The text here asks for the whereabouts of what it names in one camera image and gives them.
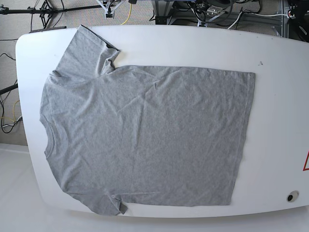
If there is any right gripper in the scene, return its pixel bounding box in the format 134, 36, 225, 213
96, 0, 122, 19

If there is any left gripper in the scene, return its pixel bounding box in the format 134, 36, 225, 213
193, 0, 232, 27

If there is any grey T-shirt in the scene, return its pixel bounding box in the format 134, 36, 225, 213
40, 26, 255, 216

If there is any black tripod stand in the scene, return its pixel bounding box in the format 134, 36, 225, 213
0, 0, 102, 32

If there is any red warning triangle sticker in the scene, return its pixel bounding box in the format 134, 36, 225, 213
303, 152, 309, 171

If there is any table grommet hole right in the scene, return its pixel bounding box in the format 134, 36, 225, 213
287, 190, 299, 203

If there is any yellow cable at top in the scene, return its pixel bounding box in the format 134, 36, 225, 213
120, 0, 133, 26

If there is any yellow cable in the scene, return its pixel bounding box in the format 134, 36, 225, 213
120, 0, 133, 26
1, 99, 22, 124

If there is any white cable at top right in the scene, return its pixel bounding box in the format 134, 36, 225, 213
226, 11, 288, 30

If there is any black metal frame base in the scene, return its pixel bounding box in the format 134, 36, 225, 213
152, 0, 236, 25

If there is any aluminium frame post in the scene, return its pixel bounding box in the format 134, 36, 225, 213
271, 0, 290, 38

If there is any yellow cable at left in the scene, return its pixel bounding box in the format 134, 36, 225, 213
1, 99, 22, 124

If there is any black floor cable left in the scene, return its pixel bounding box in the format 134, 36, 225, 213
0, 52, 20, 133

